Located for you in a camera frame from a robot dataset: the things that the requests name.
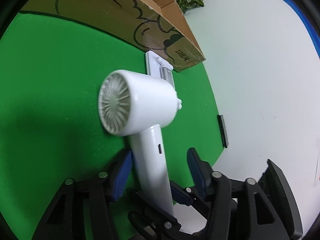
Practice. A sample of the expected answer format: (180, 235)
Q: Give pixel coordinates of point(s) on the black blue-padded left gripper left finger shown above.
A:
(64, 216)

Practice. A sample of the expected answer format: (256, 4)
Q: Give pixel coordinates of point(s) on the large open cardboard box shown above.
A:
(156, 25)

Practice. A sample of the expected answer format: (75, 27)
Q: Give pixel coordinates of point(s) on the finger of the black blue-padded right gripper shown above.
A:
(179, 194)

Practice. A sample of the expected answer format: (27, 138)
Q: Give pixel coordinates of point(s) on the white folding phone stand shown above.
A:
(156, 66)

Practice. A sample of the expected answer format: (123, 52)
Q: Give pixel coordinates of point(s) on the white handheld fan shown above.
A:
(139, 106)

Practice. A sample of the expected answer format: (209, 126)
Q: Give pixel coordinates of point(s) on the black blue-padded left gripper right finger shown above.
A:
(256, 217)

